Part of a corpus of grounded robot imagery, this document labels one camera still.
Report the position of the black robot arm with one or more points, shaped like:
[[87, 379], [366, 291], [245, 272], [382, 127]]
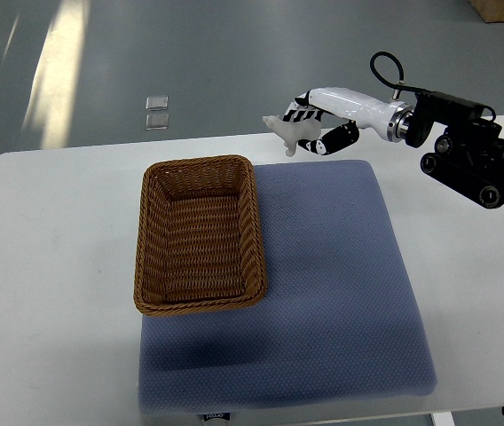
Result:
[[469, 156]]

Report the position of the brown wicker basket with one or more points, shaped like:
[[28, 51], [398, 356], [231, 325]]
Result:
[[200, 245]]

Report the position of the lower clear floor plate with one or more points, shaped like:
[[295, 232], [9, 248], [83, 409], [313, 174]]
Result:
[[157, 121]]

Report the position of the blue grey cushion mat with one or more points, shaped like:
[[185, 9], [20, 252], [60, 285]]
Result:
[[339, 319]]

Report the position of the clear floor plate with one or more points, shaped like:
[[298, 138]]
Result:
[[157, 121], [157, 102]]

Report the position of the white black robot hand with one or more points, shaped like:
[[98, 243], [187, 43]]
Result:
[[359, 112]]

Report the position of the upper clear floor plate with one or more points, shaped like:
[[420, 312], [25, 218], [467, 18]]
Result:
[[157, 102]]

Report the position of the black mat label tag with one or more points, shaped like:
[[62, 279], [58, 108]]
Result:
[[217, 416]]

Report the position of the white bear figurine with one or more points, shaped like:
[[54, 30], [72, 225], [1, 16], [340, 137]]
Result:
[[292, 132]]

